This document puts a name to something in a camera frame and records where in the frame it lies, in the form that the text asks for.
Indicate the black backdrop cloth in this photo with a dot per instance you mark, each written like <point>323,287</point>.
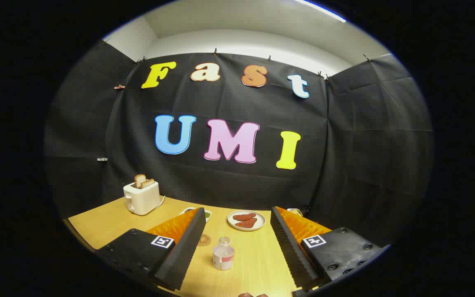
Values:
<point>229,185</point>

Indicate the toast slice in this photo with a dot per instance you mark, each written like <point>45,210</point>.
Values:
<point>139,180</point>
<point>148,182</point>

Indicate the clear juice bottle red label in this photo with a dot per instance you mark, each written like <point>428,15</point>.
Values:
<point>223,258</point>

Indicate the white round plate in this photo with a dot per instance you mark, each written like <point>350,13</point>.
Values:
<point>262,218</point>

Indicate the red-brown meat patty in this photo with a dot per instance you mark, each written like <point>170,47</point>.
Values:
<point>243,216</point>
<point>246,224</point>

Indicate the round wooden coaster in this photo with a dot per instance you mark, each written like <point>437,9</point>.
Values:
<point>205,240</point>

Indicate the white toaster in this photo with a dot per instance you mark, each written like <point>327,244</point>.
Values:
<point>140,200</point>

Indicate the wooden table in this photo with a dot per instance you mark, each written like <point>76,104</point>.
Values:
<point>254,255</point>

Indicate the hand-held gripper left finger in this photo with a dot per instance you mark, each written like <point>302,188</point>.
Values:
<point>182,255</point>

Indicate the white divided snack tray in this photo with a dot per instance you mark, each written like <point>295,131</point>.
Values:
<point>208,214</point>

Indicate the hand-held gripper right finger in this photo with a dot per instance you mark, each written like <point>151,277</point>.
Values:
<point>291,251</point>

